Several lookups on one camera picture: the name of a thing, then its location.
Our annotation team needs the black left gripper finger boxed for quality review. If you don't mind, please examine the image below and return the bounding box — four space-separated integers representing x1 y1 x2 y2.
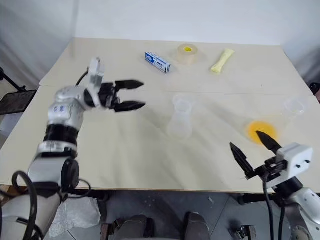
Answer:
114 79 145 91
113 100 147 114

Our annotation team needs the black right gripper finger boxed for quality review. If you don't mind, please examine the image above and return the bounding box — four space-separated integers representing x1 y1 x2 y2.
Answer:
255 130 284 154
229 142 254 179

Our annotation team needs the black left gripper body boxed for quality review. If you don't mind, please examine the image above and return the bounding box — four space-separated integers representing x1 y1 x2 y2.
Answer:
97 82 121 112

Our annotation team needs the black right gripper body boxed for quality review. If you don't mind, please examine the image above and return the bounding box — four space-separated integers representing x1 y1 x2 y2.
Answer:
245 157 289 181

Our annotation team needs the clear plastic funnel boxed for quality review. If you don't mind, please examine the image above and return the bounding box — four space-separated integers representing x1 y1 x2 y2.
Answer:
281 96 313 126

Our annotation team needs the blue and white small box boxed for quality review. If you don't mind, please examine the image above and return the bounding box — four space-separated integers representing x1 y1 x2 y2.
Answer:
144 51 172 75

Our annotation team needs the clear plastic measuring cup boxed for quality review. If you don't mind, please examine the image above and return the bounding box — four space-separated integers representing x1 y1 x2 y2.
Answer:
166 94 197 141

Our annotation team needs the beige tape roll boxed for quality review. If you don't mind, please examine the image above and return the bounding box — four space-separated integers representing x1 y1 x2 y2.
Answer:
174 43 202 66

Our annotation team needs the dark object at table side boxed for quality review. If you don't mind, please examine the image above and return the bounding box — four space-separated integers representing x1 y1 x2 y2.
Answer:
309 81 320 106

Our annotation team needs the dark rounded shape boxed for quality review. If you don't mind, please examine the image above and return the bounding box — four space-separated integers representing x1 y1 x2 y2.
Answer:
113 214 155 240
184 211 211 240

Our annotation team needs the pale yellow snack packet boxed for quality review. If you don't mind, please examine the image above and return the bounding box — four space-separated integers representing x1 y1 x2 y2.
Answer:
210 48 236 75

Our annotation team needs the black flat tray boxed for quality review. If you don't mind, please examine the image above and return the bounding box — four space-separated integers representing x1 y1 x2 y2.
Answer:
0 89 38 116

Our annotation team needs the white crumpled plastic sheet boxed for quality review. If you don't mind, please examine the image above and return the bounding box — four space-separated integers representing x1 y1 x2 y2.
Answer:
48 196 102 238

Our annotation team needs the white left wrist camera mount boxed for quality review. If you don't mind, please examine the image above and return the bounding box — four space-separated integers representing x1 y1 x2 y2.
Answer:
86 57 106 88

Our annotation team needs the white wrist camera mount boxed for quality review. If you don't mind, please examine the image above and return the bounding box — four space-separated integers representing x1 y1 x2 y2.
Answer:
264 142 314 190
86 57 106 88

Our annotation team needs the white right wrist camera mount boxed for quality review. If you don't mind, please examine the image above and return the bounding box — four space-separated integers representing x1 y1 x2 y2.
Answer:
264 142 314 190

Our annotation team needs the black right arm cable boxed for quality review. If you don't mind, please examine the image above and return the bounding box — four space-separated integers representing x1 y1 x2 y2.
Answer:
261 172 287 240

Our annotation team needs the black table frame bar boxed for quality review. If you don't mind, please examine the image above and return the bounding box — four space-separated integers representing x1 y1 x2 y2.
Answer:
66 189 110 201
237 193 278 206

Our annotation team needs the brown and black bracket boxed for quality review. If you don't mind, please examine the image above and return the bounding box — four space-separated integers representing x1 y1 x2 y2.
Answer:
100 219 121 240
234 224 257 240

